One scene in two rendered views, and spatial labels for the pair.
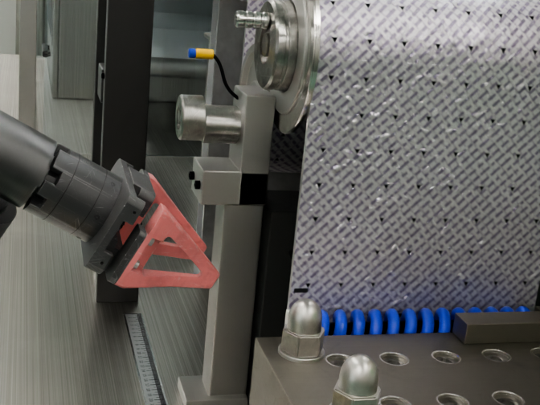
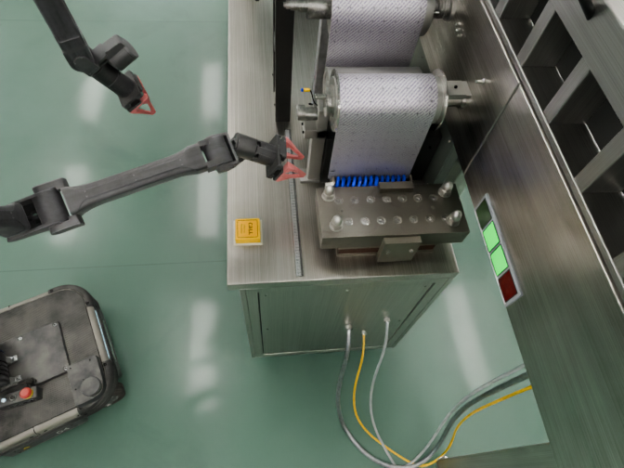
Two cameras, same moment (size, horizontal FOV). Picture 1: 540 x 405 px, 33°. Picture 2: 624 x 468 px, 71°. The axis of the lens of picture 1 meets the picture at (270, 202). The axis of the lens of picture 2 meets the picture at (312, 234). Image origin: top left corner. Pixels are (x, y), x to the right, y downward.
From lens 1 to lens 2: 0.68 m
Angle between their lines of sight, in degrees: 43
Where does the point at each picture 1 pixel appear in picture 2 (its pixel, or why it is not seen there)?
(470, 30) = (394, 108)
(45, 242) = (257, 79)
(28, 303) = (252, 122)
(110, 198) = (273, 159)
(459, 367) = (372, 204)
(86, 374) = not seen: hidden behind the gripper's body
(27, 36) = not seen: outside the picture
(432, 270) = (375, 165)
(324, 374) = (332, 207)
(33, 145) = (250, 148)
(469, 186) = (390, 147)
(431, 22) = (381, 106)
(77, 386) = not seen: hidden behind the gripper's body
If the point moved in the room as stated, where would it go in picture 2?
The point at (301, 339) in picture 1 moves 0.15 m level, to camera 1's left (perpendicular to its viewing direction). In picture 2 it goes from (327, 197) to (272, 186)
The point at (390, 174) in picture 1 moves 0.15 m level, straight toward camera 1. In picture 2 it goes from (362, 145) to (346, 189)
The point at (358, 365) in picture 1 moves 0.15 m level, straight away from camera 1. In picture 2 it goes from (336, 219) to (352, 175)
